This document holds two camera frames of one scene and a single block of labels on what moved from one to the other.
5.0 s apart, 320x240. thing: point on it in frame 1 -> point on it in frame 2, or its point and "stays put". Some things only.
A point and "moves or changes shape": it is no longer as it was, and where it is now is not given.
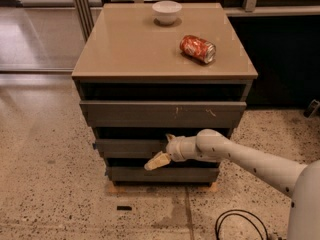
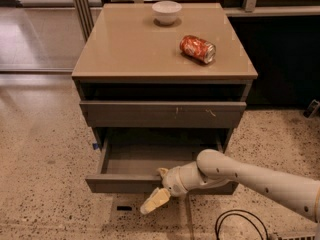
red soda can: (198, 48) stays put
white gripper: (174, 149) -> (172, 181)
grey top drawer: (159, 114) stays put
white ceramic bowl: (166, 11) stays put
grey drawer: (129, 148) moves or changes shape
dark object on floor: (311, 109) stays put
